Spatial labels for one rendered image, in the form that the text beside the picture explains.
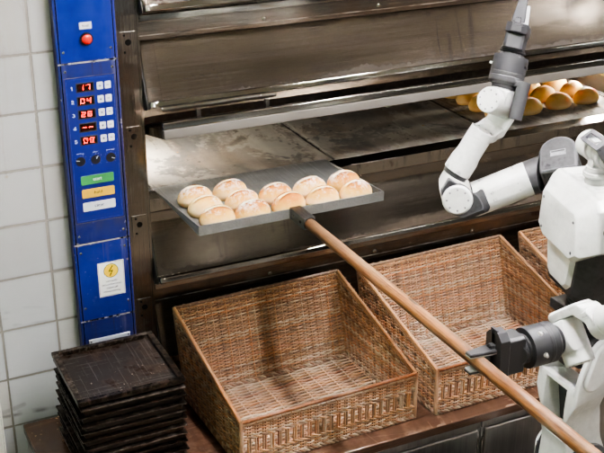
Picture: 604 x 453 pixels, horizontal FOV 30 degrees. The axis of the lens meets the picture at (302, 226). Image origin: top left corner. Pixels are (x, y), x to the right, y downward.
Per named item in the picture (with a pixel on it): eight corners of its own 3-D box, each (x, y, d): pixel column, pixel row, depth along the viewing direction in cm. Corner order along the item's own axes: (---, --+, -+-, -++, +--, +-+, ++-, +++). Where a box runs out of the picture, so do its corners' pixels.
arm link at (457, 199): (452, 218, 301) (532, 188, 296) (454, 233, 288) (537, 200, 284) (436, 180, 298) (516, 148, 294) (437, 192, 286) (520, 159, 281)
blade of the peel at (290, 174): (384, 200, 313) (384, 190, 312) (199, 235, 291) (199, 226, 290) (324, 159, 343) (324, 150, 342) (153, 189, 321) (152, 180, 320)
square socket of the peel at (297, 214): (315, 228, 296) (315, 217, 294) (303, 231, 294) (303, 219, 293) (301, 216, 303) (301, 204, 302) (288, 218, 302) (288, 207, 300)
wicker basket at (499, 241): (350, 342, 361) (352, 265, 350) (494, 306, 384) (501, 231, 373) (433, 418, 321) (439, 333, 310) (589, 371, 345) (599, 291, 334)
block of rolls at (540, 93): (399, 76, 425) (400, 62, 423) (504, 61, 444) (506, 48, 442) (492, 123, 375) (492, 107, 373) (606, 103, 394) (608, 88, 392)
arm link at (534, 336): (509, 341, 226) (557, 328, 231) (482, 320, 234) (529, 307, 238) (504, 395, 231) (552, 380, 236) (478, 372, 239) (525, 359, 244)
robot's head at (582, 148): (598, 163, 270) (602, 128, 267) (618, 178, 261) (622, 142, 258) (572, 165, 269) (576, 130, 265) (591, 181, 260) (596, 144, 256)
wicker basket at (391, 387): (173, 386, 337) (168, 305, 326) (337, 343, 361) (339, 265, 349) (239, 474, 297) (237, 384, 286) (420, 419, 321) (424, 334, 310)
